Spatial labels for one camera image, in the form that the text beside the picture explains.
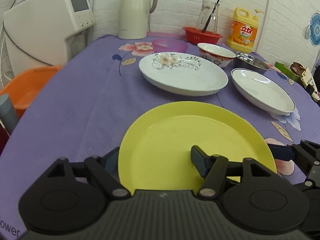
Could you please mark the paper bag with print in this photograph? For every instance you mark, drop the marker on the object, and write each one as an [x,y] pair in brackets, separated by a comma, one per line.
[307,80]

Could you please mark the yellow dish soap bottle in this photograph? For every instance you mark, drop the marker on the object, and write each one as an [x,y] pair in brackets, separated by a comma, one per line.
[244,29]

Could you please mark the black stirring stick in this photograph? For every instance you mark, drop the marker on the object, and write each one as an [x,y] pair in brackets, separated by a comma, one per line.
[210,16]

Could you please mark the white water dispenser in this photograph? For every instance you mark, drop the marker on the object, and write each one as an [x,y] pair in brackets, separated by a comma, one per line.
[42,33]

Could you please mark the blue wall decoration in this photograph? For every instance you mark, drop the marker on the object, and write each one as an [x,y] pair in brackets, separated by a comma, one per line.
[313,30]

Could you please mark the yellow plastic plate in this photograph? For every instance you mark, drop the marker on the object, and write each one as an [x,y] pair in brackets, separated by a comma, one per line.
[155,151]

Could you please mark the orange plastic basin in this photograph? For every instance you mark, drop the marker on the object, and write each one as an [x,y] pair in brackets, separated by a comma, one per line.
[24,88]

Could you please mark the green box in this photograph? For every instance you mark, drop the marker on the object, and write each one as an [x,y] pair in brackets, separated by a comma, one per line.
[288,72]

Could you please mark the white thermos kettle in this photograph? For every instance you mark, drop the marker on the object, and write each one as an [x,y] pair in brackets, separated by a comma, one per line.
[134,18]

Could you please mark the stainless steel bowl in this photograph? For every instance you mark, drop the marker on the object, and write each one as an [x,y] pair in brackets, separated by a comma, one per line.
[250,62]

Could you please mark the purple floral tablecloth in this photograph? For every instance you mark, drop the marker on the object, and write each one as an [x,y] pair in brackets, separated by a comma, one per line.
[86,108]

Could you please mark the clear glass jar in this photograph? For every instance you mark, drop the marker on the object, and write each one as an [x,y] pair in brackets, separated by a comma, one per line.
[206,9]

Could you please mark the grey blue cup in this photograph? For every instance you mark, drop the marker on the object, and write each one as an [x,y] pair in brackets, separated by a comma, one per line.
[8,114]

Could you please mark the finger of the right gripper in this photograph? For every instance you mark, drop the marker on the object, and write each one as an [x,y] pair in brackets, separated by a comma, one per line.
[281,152]

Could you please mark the white red-patterned ceramic bowl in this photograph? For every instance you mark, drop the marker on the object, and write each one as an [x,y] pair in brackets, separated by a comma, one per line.
[216,54]

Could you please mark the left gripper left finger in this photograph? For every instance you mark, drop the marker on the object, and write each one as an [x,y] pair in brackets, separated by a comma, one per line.
[103,174]

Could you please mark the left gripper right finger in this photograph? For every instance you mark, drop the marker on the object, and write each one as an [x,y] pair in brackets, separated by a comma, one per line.
[216,170]

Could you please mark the red plastic basket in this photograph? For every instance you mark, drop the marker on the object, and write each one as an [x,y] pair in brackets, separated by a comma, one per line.
[195,36]

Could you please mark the white floral plate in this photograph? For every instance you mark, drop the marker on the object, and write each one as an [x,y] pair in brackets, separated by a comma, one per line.
[183,74]

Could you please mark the purple translucent plastic bowl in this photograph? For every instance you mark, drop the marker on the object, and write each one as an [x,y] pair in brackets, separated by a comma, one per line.
[162,45]

